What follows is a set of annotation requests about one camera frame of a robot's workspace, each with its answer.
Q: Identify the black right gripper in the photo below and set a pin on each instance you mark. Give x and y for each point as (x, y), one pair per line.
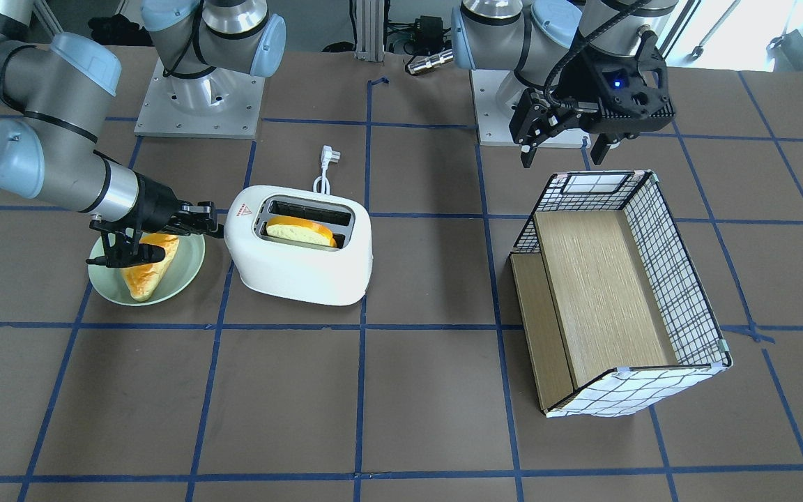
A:
(154, 203)

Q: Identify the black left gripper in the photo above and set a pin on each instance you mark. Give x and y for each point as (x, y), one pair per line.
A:
(585, 84)

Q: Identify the white two-slot toaster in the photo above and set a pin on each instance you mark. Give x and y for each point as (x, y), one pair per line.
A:
(300, 270)

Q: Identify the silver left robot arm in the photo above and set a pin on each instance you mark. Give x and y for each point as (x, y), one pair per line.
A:
(537, 40)

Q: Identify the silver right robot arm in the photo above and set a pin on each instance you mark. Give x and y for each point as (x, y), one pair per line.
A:
(62, 95)

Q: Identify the bread slice in toaster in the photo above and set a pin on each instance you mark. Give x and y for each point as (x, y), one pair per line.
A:
(300, 230)

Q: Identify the light green plate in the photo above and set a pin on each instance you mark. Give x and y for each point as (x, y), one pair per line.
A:
(184, 268)

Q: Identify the triangular bread on plate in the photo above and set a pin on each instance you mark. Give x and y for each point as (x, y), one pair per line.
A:
(144, 279)

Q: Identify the silver metal cylinder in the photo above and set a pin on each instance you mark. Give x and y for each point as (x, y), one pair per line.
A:
(422, 64)

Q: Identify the black power adapter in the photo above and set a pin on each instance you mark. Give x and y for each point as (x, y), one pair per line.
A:
(428, 32)

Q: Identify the grid-pattern fabric storage box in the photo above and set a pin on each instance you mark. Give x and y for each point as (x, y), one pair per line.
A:
(615, 315)

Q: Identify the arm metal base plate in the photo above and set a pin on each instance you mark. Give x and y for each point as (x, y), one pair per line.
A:
(222, 105)
(495, 92)

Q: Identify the aluminium profile post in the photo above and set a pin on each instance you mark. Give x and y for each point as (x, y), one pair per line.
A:
(369, 20)

